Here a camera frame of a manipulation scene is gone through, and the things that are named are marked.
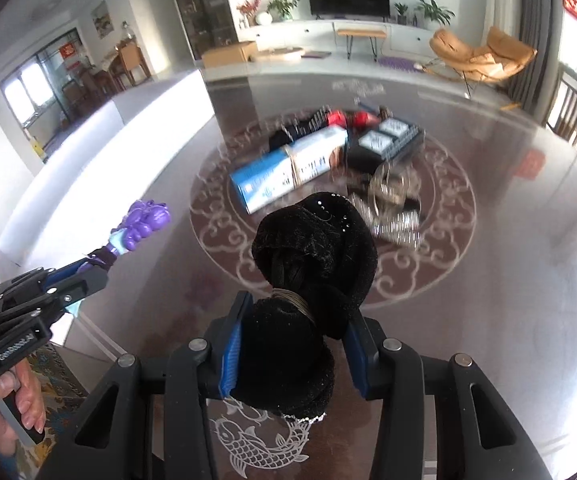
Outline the cardboard box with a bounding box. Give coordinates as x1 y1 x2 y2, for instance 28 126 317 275
201 40 260 69

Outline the framed wall painting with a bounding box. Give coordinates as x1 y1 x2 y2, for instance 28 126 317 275
90 0 110 39

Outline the white square packet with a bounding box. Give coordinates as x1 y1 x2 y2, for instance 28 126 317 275
381 119 414 140
359 132 394 157

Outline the silver glittery accessory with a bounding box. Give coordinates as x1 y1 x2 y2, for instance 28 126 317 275
353 164 422 249

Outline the patterned floor rug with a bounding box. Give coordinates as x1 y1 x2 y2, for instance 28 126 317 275
23 342 92 441

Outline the wooden dining chair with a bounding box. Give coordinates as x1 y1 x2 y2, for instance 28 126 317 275
115 42 152 86

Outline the dark patterned glass desktop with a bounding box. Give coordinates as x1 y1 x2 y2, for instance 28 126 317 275
0 66 577 480

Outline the dark bristled item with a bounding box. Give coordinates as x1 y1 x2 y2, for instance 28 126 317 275
287 106 330 142

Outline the wooden bench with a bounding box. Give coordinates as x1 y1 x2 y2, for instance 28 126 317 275
337 28 387 61

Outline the person's left hand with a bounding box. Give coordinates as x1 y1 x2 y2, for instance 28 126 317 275
0 366 47 457

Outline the green potted plant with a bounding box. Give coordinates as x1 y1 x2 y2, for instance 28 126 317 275
267 0 300 24

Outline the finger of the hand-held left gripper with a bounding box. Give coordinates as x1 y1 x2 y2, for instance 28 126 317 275
0 256 103 312
0 266 110 335

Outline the purple plastic toy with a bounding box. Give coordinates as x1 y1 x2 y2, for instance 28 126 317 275
64 200 172 318

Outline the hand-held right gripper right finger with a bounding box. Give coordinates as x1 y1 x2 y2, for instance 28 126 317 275
343 317 555 480

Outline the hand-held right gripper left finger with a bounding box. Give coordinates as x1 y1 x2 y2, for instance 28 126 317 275
51 290 255 480

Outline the black velvet bow hair accessory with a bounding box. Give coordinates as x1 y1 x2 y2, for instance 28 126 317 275
224 192 380 419

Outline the orange lounge chair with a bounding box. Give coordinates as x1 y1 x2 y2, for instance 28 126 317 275
429 25 539 99

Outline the white television cabinet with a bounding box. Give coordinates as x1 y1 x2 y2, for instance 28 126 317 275
241 19 450 62

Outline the blue and white box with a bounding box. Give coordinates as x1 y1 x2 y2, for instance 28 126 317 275
229 126 348 214

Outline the red flower arrangement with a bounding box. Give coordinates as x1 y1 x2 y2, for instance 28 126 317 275
236 0 262 29

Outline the grey curtain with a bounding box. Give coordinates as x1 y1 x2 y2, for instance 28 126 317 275
507 0 565 117

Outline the purple floor mat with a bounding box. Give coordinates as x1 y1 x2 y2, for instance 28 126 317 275
378 56 422 71

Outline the black storage tray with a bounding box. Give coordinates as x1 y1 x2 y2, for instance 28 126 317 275
346 119 427 172

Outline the dark tall cabinet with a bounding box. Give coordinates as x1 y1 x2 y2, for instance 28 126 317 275
164 0 240 61

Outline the large leafy potted plant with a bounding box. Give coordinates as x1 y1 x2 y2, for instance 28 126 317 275
415 0 456 29

